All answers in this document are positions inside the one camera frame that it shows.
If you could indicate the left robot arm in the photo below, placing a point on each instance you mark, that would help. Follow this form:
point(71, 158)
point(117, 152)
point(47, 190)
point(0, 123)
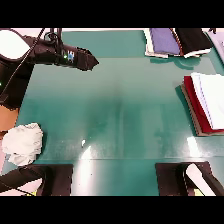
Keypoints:
point(40, 53)

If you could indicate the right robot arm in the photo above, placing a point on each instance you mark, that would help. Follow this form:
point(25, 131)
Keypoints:
point(196, 178)

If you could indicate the cream garment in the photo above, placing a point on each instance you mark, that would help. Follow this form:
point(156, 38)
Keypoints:
point(149, 43)

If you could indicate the brown garment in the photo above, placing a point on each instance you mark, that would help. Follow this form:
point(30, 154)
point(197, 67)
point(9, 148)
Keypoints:
point(193, 116)

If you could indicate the red garment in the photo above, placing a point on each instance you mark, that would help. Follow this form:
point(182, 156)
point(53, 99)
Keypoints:
point(194, 100)

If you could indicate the purple garment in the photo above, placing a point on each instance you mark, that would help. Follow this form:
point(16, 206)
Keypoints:
point(164, 40)

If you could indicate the folded white garment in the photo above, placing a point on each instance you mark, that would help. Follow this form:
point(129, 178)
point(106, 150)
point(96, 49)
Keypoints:
point(213, 100)

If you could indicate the black garment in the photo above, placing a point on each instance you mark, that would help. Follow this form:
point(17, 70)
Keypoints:
point(192, 39)

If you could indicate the lilac garment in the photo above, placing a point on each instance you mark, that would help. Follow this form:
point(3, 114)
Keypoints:
point(218, 41)

